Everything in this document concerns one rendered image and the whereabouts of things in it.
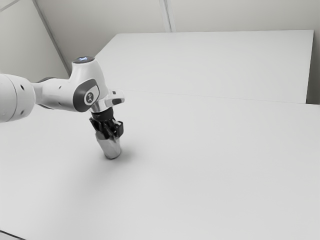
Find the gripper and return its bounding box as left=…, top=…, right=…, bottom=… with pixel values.
left=89, top=108, right=125, bottom=140

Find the silver grey faceted mug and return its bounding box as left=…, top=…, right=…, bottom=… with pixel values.
left=95, top=131, right=123, bottom=160

